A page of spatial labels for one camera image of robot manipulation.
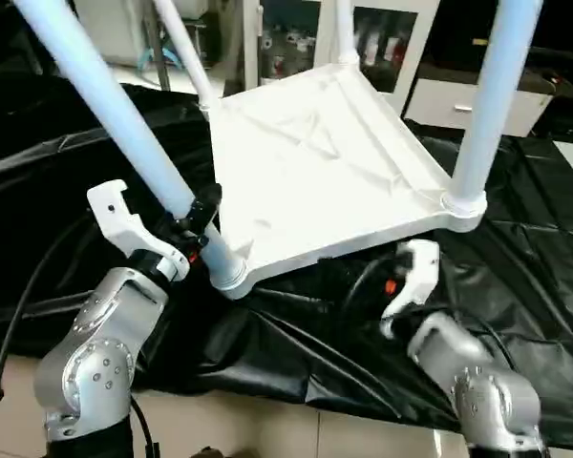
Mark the white drawer unit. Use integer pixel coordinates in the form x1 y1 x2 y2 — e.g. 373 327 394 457
404 77 556 138

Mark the white glass-door cabinet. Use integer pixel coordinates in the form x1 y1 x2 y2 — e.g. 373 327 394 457
241 0 444 115

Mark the white plastic table leg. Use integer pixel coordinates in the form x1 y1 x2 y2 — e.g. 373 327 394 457
150 0 222 111
11 0 249 293
439 0 546 225
332 0 363 69

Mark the black TV stand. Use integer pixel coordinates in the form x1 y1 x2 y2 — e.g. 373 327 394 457
519 44 573 97

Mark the black mat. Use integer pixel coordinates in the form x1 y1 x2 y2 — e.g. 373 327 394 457
0 71 573 452

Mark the black box with orange label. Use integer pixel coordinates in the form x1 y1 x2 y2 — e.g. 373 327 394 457
434 0 507 81

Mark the light blue plastic stand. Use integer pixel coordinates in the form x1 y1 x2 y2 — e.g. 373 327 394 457
137 46 183 69

